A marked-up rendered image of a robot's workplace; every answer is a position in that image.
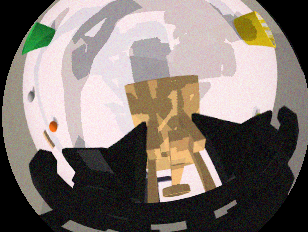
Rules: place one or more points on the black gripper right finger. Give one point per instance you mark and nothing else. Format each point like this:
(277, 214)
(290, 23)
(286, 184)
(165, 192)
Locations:
(226, 142)

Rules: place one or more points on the wooden toy catapult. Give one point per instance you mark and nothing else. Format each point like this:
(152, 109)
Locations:
(173, 141)

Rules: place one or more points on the orange ball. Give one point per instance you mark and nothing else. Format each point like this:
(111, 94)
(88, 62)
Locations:
(53, 126)

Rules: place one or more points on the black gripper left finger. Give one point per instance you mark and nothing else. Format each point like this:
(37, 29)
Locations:
(124, 161)

